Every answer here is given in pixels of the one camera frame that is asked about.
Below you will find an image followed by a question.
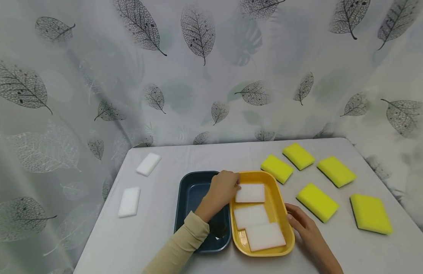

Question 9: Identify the person's right hand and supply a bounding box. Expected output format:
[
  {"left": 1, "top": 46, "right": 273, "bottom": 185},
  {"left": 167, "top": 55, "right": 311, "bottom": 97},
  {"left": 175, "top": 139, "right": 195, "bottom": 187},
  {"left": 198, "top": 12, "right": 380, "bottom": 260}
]
[{"left": 284, "top": 203, "right": 323, "bottom": 248}]

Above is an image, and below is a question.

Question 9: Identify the person's left hand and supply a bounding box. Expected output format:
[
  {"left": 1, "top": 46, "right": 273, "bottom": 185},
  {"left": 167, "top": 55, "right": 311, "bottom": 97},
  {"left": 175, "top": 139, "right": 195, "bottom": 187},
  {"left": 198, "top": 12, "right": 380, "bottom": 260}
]
[{"left": 201, "top": 170, "right": 242, "bottom": 218}]

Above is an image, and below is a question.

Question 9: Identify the white sponge block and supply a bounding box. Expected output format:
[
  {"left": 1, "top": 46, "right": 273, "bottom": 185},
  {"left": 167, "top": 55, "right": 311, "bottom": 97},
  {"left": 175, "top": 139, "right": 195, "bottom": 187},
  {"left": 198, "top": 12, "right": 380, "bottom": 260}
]
[
  {"left": 136, "top": 153, "right": 162, "bottom": 177},
  {"left": 235, "top": 183, "right": 266, "bottom": 204},
  {"left": 244, "top": 222, "right": 287, "bottom": 252},
  {"left": 117, "top": 186, "right": 142, "bottom": 218},
  {"left": 233, "top": 204, "right": 270, "bottom": 230}
]

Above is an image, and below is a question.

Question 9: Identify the person's right forearm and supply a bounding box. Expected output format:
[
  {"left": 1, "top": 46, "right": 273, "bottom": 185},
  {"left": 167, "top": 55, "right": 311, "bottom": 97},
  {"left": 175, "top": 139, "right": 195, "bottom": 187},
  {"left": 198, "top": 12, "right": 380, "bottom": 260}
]
[{"left": 303, "top": 232, "right": 345, "bottom": 274}]

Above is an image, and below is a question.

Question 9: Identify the person's left forearm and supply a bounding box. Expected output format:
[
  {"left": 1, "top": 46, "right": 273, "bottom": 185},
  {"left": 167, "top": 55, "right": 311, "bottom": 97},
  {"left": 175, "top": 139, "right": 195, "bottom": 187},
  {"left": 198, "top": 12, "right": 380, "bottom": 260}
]
[{"left": 143, "top": 201, "right": 216, "bottom": 274}]

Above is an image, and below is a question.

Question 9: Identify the yellow plastic tray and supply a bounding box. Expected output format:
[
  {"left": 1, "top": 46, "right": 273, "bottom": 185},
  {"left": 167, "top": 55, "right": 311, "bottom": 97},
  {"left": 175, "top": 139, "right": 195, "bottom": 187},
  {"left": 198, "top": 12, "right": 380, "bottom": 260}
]
[{"left": 229, "top": 171, "right": 296, "bottom": 257}]

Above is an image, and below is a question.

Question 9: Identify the yellow scouring sponge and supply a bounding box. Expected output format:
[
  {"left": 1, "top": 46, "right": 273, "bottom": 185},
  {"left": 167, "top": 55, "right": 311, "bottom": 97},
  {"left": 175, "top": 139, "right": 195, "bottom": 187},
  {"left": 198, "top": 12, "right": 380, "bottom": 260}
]
[
  {"left": 296, "top": 182, "right": 340, "bottom": 223},
  {"left": 282, "top": 142, "right": 316, "bottom": 171},
  {"left": 260, "top": 154, "right": 295, "bottom": 185},
  {"left": 349, "top": 194, "right": 394, "bottom": 236},
  {"left": 316, "top": 156, "right": 358, "bottom": 188}
]

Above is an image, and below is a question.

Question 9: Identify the dark blue plastic tray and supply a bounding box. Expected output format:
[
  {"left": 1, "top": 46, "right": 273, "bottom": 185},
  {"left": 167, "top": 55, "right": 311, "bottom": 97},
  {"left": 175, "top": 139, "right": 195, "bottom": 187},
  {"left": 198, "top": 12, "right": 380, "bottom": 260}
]
[{"left": 174, "top": 171, "right": 232, "bottom": 254}]

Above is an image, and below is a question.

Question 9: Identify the black wrist band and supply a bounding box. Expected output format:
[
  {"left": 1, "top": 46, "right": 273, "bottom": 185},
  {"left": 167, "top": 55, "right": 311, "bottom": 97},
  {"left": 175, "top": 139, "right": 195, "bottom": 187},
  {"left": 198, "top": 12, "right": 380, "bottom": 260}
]
[{"left": 209, "top": 218, "right": 229, "bottom": 239}]

